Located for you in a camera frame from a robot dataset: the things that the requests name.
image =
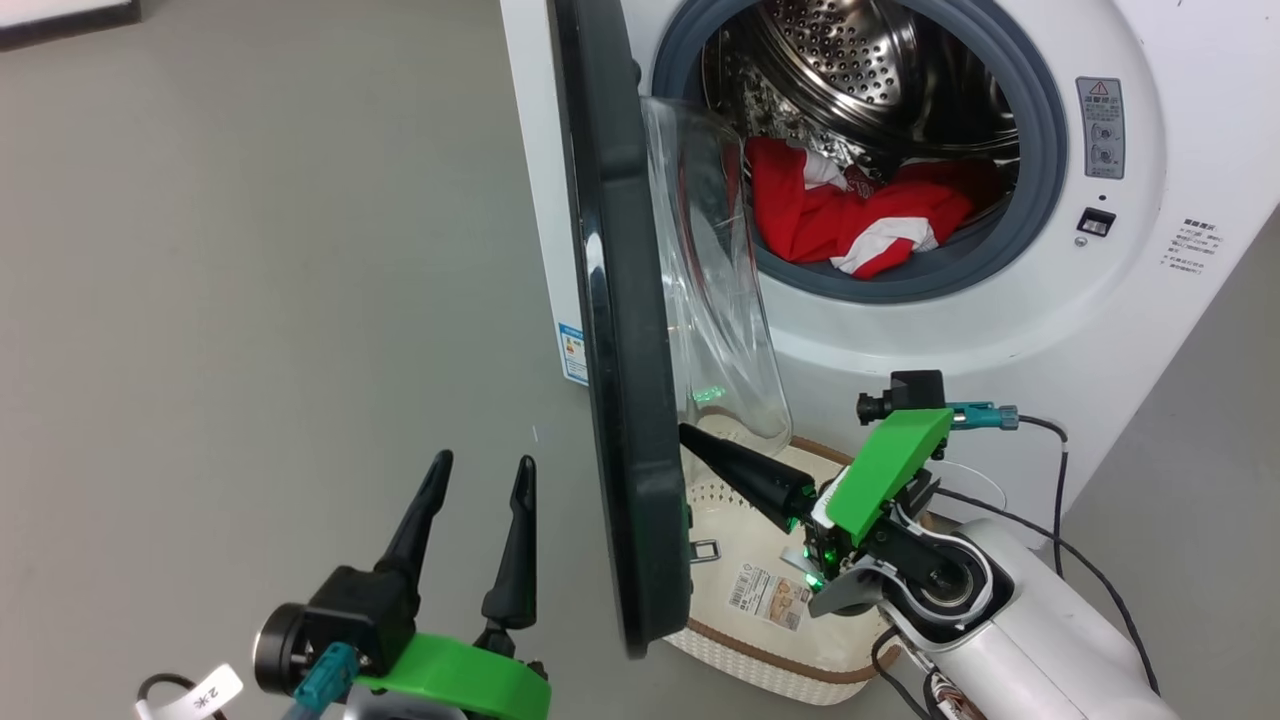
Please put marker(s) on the black edged white panel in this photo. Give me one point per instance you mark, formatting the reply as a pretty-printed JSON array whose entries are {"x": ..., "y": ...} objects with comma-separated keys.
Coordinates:
[{"x": 50, "y": 30}]

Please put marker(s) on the red and white garment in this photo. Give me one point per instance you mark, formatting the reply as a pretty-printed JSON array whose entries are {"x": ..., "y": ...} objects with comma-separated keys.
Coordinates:
[{"x": 800, "y": 220}]

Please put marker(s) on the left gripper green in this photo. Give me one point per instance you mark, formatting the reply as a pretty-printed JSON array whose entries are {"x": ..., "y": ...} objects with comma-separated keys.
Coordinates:
[{"x": 480, "y": 685}]

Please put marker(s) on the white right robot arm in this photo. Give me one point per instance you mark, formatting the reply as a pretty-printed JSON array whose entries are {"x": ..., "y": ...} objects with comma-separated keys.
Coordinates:
[{"x": 1040, "y": 640}]

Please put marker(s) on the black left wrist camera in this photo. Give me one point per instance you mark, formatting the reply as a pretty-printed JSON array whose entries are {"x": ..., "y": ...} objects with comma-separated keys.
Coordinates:
[{"x": 340, "y": 620}]

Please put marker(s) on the cream basket with brown rim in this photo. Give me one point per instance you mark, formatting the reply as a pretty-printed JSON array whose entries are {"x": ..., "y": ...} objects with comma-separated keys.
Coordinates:
[{"x": 750, "y": 548}]

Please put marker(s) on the white front-load washing machine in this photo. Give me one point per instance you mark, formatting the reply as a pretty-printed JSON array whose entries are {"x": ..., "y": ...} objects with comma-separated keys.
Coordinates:
[{"x": 1000, "y": 330}]

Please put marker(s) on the dark grey round washer door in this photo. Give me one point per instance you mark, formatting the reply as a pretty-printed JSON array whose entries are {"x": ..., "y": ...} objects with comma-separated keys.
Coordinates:
[{"x": 625, "y": 400}]

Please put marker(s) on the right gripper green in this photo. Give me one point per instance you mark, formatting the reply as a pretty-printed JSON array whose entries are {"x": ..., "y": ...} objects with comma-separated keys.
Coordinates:
[{"x": 880, "y": 470}]

